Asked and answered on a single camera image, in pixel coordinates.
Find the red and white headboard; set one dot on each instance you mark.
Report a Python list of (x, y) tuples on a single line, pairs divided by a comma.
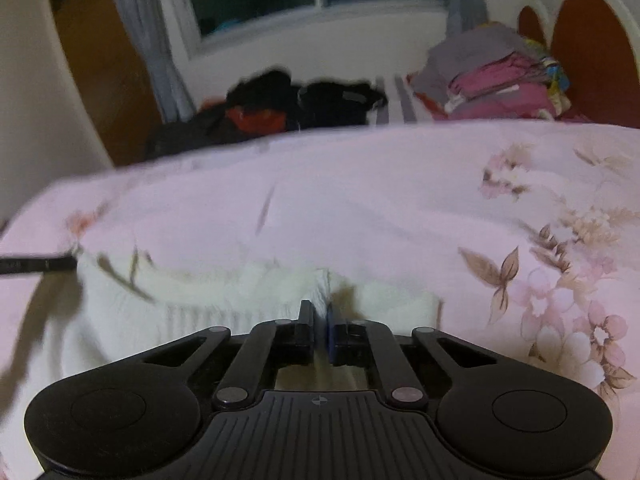
[(590, 50)]

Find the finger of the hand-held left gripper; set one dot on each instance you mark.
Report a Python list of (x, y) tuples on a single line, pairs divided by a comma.
[(35, 265)]

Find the black and red clothes pile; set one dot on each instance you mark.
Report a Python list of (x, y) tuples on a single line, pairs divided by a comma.
[(260, 92)]

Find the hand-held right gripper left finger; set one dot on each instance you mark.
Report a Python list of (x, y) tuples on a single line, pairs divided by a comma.
[(307, 335)]

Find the white long-sleeve shirt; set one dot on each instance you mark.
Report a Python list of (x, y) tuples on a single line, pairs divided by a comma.
[(200, 305)]

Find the pink folded clothes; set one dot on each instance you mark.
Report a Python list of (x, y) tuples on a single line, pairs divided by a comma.
[(500, 95)]

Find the pink floral bedsheet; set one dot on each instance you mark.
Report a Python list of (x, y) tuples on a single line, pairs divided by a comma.
[(375, 200)]

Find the striped pillow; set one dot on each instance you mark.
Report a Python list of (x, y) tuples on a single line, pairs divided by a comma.
[(400, 100)]

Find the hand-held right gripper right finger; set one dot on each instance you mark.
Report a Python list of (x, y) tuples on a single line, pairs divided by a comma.
[(331, 335)]

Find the colourful patterned cloth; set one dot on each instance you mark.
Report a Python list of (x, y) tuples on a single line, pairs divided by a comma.
[(555, 75)]

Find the black garment with white trim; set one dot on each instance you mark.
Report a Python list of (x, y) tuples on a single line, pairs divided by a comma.
[(330, 102)]

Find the stack of folded clothes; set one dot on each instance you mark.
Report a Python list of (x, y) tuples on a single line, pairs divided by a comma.
[(475, 50)]

